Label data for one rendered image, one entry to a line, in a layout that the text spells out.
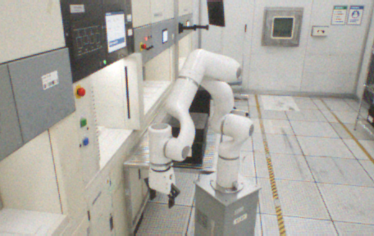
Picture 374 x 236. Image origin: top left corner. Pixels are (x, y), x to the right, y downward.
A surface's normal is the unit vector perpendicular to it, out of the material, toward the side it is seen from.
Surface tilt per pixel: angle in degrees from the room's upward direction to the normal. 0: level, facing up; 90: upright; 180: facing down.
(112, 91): 90
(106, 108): 90
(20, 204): 90
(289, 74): 90
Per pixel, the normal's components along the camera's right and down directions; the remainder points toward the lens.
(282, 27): -0.15, 0.35
